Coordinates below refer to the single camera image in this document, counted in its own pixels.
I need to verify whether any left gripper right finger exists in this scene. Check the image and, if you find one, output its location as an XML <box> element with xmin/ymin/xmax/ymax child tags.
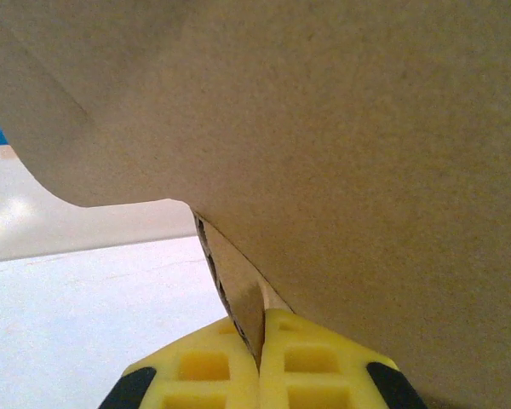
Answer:
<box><xmin>259</xmin><ymin>308</ymin><xmax>429</xmax><ymax>409</ymax></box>

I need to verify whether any brown cardboard box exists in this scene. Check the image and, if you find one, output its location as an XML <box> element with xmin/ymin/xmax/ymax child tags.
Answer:
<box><xmin>0</xmin><ymin>0</ymin><xmax>511</xmax><ymax>409</ymax></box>

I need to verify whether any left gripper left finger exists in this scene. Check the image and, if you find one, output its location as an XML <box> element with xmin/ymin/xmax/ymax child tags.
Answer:
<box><xmin>98</xmin><ymin>317</ymin><xmax>260</xmax><ymax>409</ymax></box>

